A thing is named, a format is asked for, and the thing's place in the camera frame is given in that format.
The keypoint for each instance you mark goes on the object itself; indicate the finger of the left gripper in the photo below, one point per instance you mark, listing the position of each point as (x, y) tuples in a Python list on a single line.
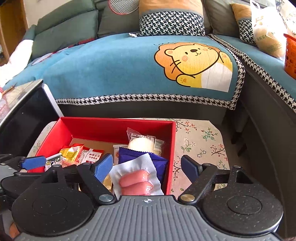
[(29, 163)]

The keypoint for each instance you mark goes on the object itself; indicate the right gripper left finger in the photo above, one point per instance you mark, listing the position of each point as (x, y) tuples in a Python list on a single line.
[(92, 177)]

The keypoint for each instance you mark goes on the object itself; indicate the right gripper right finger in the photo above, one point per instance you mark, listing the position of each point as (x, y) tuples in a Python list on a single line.
[(202, 177)]

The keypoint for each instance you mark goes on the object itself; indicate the gold snack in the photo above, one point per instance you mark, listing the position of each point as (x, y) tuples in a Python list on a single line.
[(108, 183)]

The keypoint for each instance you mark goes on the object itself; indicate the white red spicy strip packet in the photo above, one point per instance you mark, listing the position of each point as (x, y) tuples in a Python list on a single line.
[(90, 155)]

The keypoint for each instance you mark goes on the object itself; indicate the Kaprons wafer packet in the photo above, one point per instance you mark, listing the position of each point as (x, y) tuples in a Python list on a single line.
[(55, 159)]

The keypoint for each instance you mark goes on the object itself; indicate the red yellow snack packet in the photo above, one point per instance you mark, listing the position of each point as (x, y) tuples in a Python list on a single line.
[(73, 148)]

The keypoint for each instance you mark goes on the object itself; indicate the purple wafer biscuit packet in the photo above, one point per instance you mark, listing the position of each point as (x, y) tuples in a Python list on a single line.
[(130, 160)]

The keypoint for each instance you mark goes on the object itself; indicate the pink sausage packet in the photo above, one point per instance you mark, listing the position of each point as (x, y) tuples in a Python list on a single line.
[(136, 183)]

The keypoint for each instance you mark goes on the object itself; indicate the red cardboard box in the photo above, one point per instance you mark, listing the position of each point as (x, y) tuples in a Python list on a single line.
[(69, 130)]

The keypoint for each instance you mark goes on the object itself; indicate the clear white pastry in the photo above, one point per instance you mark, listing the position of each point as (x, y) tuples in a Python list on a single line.
[(144, 143)]

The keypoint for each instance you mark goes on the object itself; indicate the white noodle snack packet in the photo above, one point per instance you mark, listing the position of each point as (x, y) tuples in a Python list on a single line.
[(116, 152)]

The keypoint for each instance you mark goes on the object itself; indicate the person left hand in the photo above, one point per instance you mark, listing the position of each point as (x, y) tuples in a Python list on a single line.
[(13, 231)]

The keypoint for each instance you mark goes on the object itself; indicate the floral tablecloth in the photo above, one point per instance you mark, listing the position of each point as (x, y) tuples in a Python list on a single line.
[(199, 139)]

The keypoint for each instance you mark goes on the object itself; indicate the black glossy tv stand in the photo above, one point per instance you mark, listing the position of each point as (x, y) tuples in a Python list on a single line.
[(25, 111)]

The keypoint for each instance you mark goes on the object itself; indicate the grey green sofa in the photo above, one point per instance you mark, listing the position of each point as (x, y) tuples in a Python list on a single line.
[(264, 115)]

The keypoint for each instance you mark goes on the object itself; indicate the blue lion sofa cover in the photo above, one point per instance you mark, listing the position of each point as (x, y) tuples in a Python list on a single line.
[(120, 68)]

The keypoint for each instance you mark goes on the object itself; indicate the white cloth on sofa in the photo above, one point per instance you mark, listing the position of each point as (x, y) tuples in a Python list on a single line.
[(17, 61)]

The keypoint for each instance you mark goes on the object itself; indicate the orange plastic basket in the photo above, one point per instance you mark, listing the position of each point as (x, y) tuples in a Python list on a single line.
[(290, 56)]

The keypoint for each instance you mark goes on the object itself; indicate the white printed plastic bag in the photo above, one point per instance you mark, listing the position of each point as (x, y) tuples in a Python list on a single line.
[(268, 29)]

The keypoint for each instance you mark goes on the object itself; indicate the orange houndstooth pillow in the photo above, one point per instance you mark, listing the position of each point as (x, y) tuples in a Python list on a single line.
[(178, 18), (242, 14)]

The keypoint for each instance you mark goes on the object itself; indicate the badminton racket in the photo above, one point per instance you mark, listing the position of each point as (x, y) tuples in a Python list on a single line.
[(123, 7)]

